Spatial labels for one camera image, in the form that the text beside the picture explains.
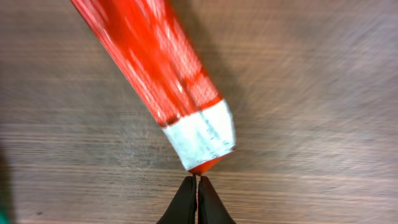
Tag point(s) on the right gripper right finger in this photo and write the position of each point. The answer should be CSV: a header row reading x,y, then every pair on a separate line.
x,y
210,207

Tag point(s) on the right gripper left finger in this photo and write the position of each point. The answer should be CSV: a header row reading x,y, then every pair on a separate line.
x,y
183,206

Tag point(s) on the red snack packet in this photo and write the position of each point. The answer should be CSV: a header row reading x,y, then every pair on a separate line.
x,y
148,44

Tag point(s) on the green 3M gloves package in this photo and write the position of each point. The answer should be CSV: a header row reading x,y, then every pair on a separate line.
x,y
3,217

